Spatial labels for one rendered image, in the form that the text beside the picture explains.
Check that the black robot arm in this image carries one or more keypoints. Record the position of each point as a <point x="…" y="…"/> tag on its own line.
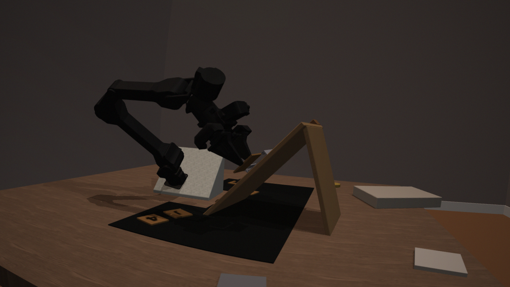
<point x="170" y="93"/>

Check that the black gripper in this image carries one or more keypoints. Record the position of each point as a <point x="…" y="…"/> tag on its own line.
<point x="225" y="142"/>

